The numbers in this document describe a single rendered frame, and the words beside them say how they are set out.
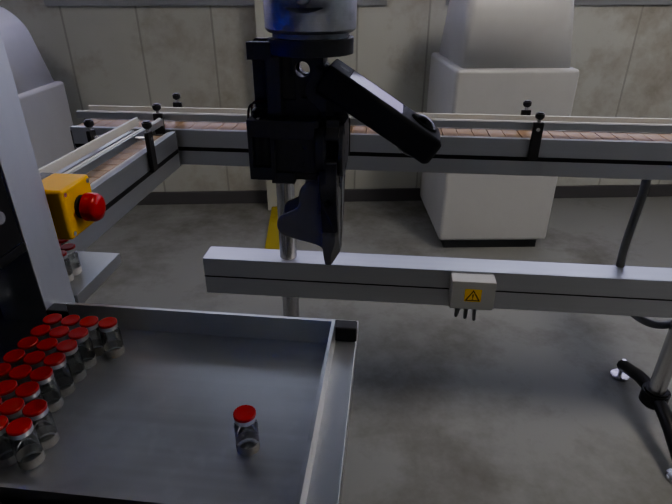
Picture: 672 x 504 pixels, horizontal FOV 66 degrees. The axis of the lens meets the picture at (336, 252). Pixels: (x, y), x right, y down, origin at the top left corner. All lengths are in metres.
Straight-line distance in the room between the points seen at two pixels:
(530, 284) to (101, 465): 1.25
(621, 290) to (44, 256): 1.40
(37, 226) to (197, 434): 0.34
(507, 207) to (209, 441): 2.40
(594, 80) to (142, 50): 2.62
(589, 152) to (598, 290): 0.41
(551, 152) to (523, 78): 1.26
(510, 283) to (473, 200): 1.23
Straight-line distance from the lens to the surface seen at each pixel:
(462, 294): 1.49
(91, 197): 0.79
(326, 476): 0.51
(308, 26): 0.43
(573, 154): 1.40
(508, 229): 2.85
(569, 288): 1.59
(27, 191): 0.73
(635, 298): 1.67
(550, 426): 1.90
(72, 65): 3.45
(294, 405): 0.57
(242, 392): 0.59
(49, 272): 0.77
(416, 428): 1.78
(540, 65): 2.68
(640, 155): 1.46
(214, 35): 3.20
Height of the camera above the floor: 1.28
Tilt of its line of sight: 28 degrees down
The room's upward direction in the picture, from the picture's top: straight up
